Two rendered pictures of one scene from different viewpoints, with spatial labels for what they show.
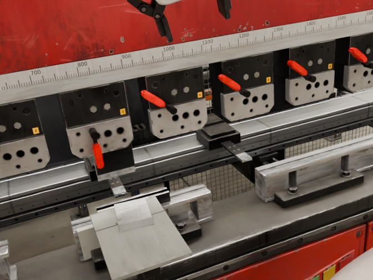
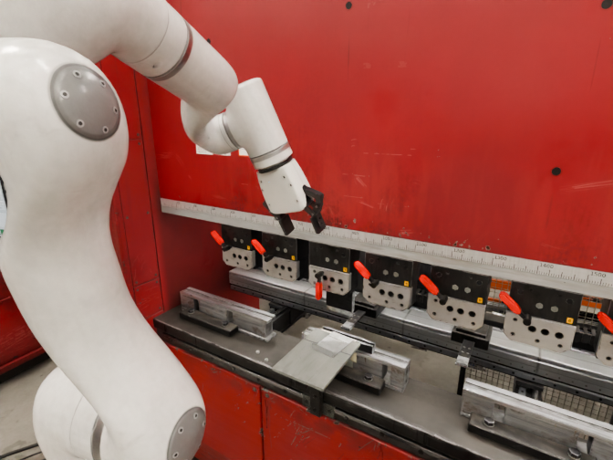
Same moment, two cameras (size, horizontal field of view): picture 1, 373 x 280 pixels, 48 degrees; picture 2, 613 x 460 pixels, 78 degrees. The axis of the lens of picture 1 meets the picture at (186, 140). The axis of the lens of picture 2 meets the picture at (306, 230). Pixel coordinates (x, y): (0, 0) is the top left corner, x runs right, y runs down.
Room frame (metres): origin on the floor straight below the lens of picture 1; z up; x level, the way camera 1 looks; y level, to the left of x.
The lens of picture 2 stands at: (0.14, -0.65, 1.74)
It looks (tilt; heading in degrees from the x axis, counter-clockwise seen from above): 17 degrees down; 51
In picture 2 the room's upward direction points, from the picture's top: straight up
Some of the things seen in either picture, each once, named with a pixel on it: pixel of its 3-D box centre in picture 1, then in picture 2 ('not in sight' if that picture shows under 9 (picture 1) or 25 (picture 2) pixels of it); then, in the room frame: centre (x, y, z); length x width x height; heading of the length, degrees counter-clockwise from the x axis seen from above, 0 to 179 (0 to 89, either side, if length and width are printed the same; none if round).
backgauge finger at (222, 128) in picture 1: (227, 142); (468, 342); (1.26, -0.14, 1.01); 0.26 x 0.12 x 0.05; 19
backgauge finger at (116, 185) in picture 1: (110, 173); (359, 311); (1.13, 0.24, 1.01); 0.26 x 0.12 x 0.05; 19
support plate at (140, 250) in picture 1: (136, 233); (318, 356); (0.83, 0.14, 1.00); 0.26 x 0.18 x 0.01; 19
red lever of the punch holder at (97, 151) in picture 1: (96, 148); (319, 285); (0.90, 0.21, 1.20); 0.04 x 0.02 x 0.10; 19
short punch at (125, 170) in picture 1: (114, 160); (339, 300); (0.97, 0.19, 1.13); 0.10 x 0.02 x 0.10; 109
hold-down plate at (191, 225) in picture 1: (147, 243); (341, 371); (0.93, 0.13, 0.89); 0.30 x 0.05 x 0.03; 109
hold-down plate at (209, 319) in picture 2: not in sight; (208, 321); (0.72, 0.74, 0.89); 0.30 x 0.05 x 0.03; 109
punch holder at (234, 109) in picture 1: (241, 84); (458, 292); (1.09, -0.16, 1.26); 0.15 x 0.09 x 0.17; 109
